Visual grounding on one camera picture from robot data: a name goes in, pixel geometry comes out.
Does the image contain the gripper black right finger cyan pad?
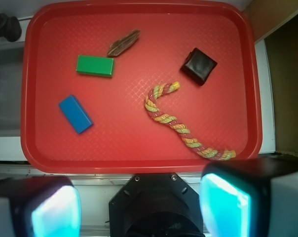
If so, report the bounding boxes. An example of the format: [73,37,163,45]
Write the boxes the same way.
[199,157,298,237]

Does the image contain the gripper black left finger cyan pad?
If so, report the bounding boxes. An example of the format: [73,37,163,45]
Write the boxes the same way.
[0,176,81,237]

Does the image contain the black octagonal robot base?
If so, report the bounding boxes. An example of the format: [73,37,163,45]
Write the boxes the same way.
[109,173,204,237]

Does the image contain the blue rectangular block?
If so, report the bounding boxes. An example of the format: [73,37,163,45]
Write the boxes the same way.
[58,95,94,134]

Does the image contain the green rectangular block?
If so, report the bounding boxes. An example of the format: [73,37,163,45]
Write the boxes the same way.
[76,55,114,78]

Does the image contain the red plastic tray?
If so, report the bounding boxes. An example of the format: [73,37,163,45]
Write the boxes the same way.
[21,0,262,174]

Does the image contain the dark brown leather pouch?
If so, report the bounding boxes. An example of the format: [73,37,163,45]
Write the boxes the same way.
[180,48,218,86]

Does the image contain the brown wood bark piece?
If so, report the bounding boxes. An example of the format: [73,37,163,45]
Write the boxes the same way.
[107,30,141,57]

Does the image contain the black clamp knob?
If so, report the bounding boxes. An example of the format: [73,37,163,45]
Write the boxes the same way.
[0,13,22,42]

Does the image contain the multicolour twisted rope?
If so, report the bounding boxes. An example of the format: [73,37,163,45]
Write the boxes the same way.
[144,81,237,161]

